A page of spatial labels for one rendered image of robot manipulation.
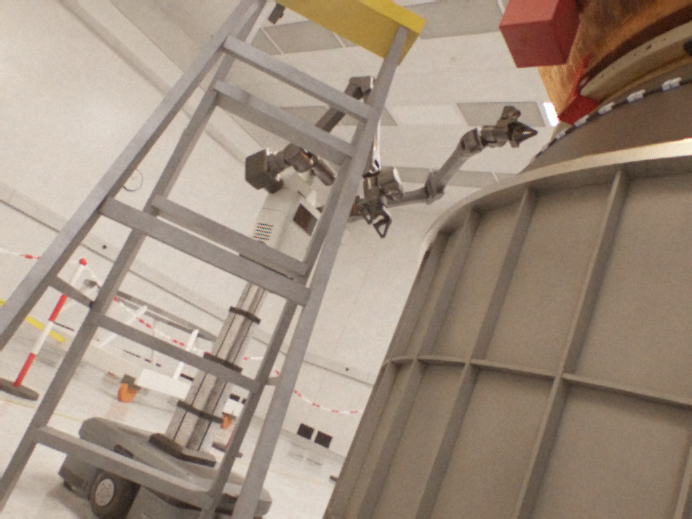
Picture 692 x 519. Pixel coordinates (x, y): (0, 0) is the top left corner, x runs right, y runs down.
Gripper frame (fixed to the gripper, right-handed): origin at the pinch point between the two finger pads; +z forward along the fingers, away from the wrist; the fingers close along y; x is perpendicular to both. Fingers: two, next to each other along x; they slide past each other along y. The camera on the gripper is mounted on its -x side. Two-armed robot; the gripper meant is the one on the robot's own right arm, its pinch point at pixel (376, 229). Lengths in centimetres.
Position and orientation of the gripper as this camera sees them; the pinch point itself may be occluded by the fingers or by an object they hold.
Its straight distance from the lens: 185.8
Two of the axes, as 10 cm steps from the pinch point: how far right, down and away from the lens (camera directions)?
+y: 4.9, 4.2, 7.7
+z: 0.6, 8.6, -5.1
